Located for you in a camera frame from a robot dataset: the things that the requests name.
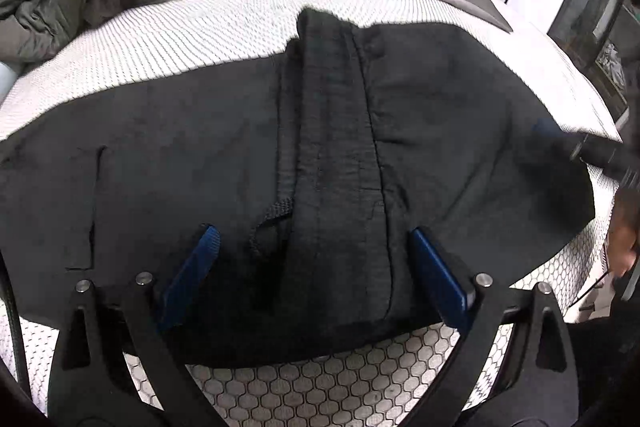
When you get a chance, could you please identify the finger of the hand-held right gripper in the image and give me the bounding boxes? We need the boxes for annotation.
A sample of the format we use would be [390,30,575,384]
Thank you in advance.
[529,118,640,180]

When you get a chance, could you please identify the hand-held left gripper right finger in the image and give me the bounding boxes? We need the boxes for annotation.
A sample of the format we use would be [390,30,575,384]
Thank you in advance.
[409,228,582,427]

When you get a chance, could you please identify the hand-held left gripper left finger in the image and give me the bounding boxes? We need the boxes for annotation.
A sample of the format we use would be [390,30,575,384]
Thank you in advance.
[46,223,222,427]

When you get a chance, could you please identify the black pants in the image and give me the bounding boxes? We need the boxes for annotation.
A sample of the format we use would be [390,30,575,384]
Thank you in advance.
[0,6,598,369]

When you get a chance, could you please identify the person's right hand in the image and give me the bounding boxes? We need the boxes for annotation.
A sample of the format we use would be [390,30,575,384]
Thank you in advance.
[606,196,640,279]

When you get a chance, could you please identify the white cloth pile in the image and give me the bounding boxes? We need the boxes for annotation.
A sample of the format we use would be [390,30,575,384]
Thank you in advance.
[595,42,628,95]

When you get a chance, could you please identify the glass door wardrobe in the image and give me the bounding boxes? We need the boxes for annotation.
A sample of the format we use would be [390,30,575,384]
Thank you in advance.
[547,0,640,120]

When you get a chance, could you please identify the white patterned mattress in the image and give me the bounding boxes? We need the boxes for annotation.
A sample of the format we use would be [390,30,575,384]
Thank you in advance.
[0,0,627,427]

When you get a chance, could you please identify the light blue pillow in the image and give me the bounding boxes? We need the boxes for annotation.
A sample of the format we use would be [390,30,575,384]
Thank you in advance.
[0,61,22,100]

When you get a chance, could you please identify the black cable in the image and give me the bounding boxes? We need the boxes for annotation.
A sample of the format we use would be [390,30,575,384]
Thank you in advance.
[0,252,28,390]

